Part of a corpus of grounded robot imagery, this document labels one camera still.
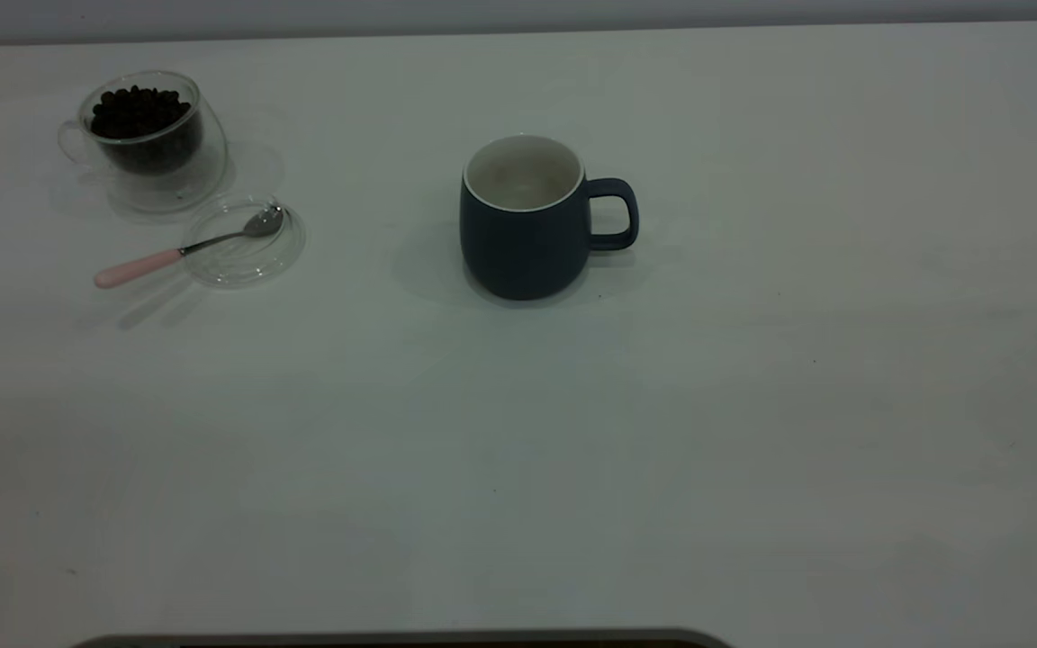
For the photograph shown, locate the dark grey ceramic mug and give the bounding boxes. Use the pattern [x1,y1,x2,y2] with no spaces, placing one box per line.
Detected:
[459,133,641,302]

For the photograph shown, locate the pink-handled metal spoon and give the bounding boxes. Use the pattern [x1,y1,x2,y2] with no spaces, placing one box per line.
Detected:
[93,206,286,291]

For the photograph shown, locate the clear glass lid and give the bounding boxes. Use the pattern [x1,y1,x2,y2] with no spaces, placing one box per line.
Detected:
[180,193,307,290]

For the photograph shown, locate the double-walled glass cup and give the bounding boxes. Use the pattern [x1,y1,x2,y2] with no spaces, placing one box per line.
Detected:
[57,70,230,214]

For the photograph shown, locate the dark coffee beans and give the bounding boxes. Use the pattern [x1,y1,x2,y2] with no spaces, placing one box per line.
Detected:
[89,85,204,176]

